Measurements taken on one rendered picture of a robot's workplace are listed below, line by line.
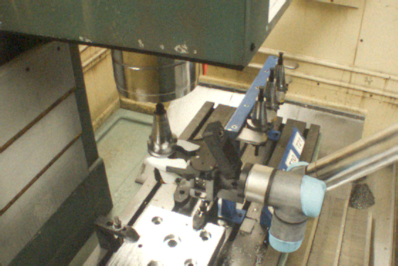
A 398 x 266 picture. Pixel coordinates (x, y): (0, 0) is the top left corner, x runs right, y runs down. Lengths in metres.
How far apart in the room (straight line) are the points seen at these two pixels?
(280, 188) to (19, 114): 0.68
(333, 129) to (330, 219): 0.45
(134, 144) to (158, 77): 1.42
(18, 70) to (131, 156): 1.06
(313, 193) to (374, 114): 1.12
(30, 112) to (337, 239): 1.07
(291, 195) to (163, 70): 0.33
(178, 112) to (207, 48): 1.38
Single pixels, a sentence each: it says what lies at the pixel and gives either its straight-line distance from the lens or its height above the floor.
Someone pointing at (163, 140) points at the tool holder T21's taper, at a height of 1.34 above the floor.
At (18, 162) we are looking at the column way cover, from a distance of 1.16.
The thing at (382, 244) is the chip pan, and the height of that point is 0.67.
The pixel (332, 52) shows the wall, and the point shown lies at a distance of 1.75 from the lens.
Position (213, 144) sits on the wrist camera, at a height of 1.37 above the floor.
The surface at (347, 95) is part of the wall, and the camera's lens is 1.83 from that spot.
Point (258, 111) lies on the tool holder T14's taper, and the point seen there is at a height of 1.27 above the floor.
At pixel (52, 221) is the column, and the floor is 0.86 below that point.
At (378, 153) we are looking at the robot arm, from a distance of 0.86.
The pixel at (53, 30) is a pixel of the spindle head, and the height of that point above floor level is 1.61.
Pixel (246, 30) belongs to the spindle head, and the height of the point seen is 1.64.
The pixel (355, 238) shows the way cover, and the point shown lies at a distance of 1.53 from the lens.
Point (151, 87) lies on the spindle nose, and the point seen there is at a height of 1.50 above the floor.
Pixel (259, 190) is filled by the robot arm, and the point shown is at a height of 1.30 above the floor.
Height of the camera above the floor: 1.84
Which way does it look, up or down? 36 degrees down
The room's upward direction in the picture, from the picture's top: 1 degrees counter-clockwise
